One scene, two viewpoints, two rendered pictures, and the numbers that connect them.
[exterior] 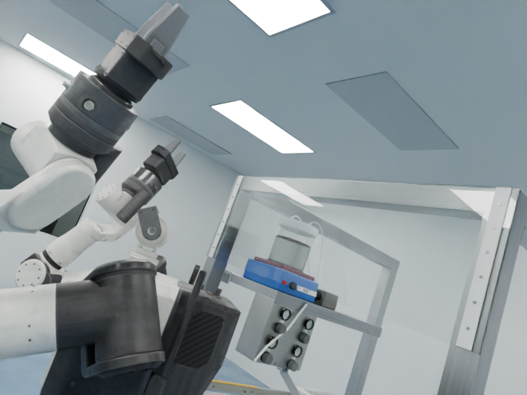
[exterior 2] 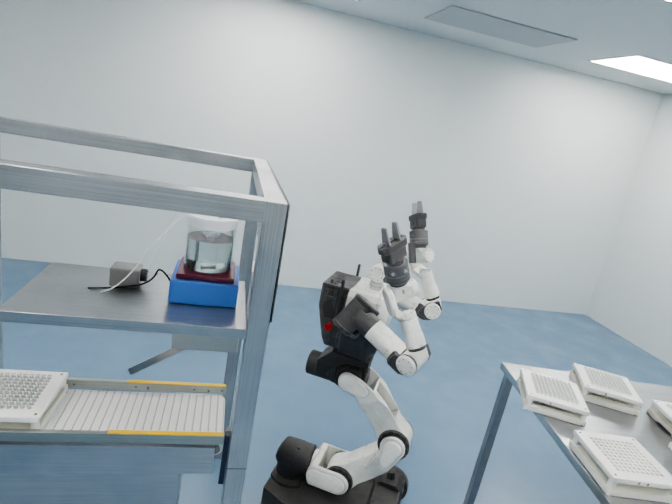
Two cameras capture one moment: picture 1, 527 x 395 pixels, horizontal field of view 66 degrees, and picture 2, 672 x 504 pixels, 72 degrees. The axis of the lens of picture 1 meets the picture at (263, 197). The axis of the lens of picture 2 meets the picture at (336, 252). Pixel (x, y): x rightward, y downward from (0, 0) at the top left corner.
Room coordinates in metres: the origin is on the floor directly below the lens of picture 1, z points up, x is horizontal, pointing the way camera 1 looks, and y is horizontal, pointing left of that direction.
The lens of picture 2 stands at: (2.67, 0.71, 1.87)
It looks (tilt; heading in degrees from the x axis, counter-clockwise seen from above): 15 degrees down; 202
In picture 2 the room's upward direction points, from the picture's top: 11 degrees clockwise
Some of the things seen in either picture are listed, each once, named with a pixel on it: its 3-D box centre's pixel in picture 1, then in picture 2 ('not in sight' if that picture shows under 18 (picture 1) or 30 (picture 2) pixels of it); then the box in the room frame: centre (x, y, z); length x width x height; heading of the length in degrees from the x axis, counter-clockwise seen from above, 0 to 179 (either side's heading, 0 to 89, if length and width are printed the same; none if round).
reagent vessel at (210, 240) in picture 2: not in sight; (210, 238); (1.54, -0.17, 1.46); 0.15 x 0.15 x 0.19
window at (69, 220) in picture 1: (37, 184); not in sight; (5.50, 2.88, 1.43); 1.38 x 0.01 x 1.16; 127
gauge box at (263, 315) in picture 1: (278, 331); (208, 318); (1.45, -0.21, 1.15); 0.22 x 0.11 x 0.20; 127
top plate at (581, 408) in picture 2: not in sight; (552, 390); (0.58, 0.99, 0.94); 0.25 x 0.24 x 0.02; 10
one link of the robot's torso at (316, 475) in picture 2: not in sight; (332, 468); (0.85, 0.17, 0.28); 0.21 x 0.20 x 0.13; 98
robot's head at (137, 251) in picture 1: (151, 237); (378, 273); (0.85, 0.19, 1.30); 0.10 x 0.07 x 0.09; 8
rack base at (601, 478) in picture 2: not in sight; (619, 469); (0.91, 1.22, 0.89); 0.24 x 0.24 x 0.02; 27
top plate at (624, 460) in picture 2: not in sight; (624, 458); (0.92, 1.22, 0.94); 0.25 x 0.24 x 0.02; 27
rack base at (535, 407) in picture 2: not in sight; (549, 400); (0.58, 0.99, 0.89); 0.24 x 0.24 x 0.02; 10
